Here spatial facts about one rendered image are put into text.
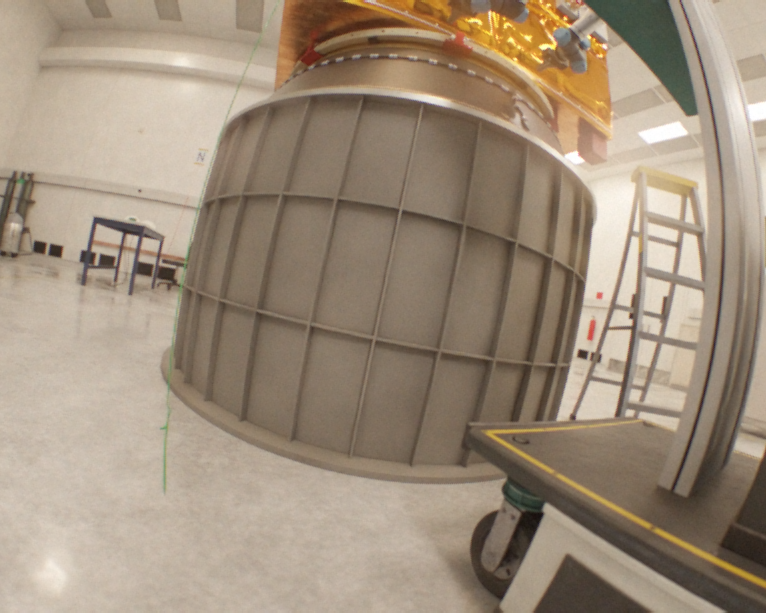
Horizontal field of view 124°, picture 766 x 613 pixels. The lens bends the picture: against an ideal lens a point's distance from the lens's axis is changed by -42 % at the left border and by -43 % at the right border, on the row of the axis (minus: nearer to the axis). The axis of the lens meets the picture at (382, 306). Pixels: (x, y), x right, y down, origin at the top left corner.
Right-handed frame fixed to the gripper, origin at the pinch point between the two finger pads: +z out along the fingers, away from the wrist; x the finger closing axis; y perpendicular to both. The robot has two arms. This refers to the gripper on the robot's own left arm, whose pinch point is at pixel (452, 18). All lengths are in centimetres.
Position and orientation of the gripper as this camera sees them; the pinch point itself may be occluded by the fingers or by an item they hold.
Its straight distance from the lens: 172.9
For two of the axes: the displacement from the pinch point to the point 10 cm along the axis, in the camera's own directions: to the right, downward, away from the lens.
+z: -3.1, -0.8, 9.5
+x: -9.3, -1.9, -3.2
